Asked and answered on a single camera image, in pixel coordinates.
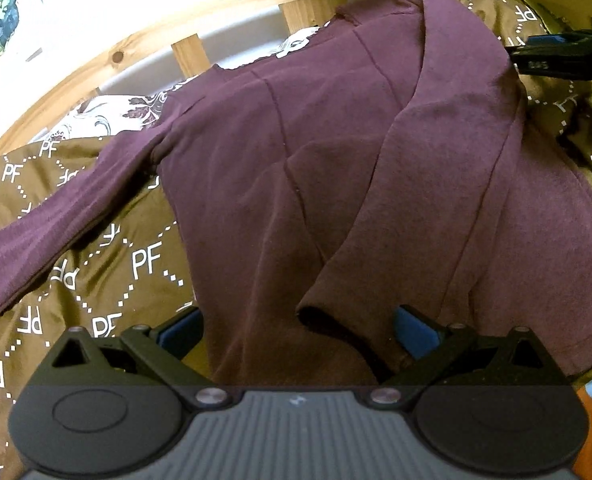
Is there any maroon long sleeve shirt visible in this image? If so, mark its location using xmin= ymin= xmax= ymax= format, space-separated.
xmin=0 ymin=0 xmax=592 ymax=385

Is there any white floral bed sheet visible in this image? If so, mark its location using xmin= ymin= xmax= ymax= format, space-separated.
xmin=28 ymin=3 xmax=341 ymax=144

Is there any wooden bed frame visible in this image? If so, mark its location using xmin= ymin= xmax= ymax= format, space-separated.
xmin=0 ymin=0 xmax=345 ymax=156

